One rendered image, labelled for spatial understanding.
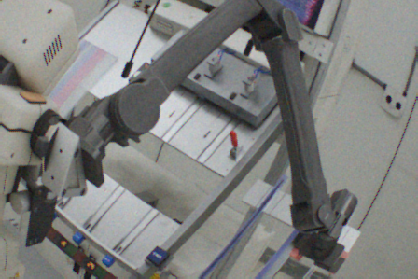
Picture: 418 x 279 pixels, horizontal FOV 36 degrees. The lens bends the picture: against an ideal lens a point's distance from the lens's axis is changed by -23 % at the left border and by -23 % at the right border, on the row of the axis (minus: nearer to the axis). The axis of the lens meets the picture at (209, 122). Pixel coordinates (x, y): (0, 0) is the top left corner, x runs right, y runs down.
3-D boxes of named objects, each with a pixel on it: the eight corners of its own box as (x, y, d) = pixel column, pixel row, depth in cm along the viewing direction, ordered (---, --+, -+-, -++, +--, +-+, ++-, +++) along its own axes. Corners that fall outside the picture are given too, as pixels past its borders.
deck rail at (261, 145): (145, 283, 181) (142, 275, 176) (139, 279, 182) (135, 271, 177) (302, 104, 213) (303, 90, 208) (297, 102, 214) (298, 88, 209)
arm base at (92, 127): (46, 120, 114) (95, 158, 110) (73, 89, 118) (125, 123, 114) (51, 152, 120) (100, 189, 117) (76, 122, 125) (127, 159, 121)
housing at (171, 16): (289, 113, 213) (290, 80, 202) (149, 38, 231) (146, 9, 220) (303, 94, 217) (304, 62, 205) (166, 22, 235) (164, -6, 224)
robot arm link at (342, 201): (288, 220, 145) (316, 215, 138) (313, 176, 151) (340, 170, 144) (317, 249, 149) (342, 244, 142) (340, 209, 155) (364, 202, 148)
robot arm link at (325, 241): (314, 233, 142) (336, 241, 140) (329, 207, 145) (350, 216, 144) (309, 247, 147) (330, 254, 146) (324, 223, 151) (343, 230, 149)
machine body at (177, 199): (134, 370, 225) (188, 275, 207) (11, 275, 251) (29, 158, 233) (210, 332, 282) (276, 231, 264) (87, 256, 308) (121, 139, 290)
